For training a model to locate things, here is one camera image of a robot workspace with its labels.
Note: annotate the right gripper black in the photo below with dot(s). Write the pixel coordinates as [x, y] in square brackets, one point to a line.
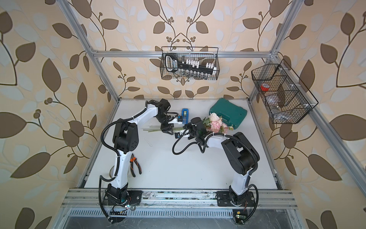
[190, 137]

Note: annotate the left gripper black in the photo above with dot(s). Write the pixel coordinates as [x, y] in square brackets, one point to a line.
[167, 129]

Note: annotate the pink flower bouquet green stems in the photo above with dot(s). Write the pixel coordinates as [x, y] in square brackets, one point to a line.
[213, 123]

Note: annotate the blue tape dispenser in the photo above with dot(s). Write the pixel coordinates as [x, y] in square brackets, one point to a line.
[185, 116]

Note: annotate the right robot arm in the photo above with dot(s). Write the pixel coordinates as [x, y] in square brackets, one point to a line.
[241, 155]

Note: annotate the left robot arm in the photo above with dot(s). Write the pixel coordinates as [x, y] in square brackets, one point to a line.
[121, 136]

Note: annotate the green plastic tool case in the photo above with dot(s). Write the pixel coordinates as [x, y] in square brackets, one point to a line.
[231, 114]

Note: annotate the black socket set holder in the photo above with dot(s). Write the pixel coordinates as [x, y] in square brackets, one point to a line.
[178, 63]

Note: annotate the red small object in basket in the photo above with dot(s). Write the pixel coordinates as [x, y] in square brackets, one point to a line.
[265, 87]

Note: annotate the clear plastic bag in basket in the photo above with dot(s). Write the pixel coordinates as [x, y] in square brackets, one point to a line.
[278, 106]

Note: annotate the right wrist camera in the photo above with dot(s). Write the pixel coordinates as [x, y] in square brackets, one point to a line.
[177, 135]

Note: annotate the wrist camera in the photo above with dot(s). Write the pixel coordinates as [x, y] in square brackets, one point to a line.
[177, 135]
[179, 119]

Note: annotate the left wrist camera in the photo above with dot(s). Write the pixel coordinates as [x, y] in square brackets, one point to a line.
[179, 119]

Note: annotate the black wire basket back wall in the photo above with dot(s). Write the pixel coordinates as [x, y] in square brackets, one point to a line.
[200, 52]

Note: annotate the black wire basket wall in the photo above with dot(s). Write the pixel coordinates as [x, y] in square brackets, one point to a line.
[200, 52]
[285, 82]

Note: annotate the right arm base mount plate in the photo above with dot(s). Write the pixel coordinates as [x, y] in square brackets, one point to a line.
[230, 199]

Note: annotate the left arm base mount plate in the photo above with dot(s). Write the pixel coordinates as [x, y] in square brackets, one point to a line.
[127, 197]

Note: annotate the black wire basket right wall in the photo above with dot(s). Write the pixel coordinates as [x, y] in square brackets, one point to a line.
[285, 82]

